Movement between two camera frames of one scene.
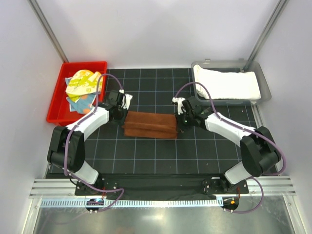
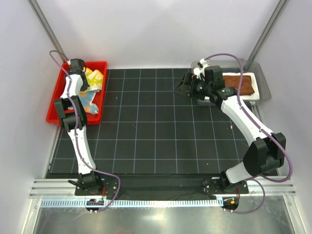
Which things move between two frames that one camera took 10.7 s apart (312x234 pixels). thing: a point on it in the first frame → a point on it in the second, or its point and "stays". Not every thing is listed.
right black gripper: [178, 127] → [190, 79]
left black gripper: [120, 122] → [85, 86]
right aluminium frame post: [276, 14] stays
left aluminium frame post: [36, 7] stays
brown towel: [150, 125] → [247, 88]
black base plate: [159, 185] stays
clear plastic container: [242, 65] stays
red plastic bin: [59, 113] stays
